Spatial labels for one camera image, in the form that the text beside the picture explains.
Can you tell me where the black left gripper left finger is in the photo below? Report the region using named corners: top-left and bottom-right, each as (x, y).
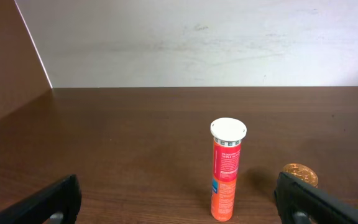
top-left (0, 174), bottom-right (82, 224)

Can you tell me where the orange tablet tube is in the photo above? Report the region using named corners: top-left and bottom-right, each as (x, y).
top-left (210, 118), bottom-right (247, 222)

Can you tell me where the gold lid small jar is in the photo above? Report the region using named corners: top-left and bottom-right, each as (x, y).
top-left (283, 163), bottom-right (319, 187)

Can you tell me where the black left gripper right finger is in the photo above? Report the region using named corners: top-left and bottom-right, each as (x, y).
top-left (274, 172), bottom-right (358, 224)

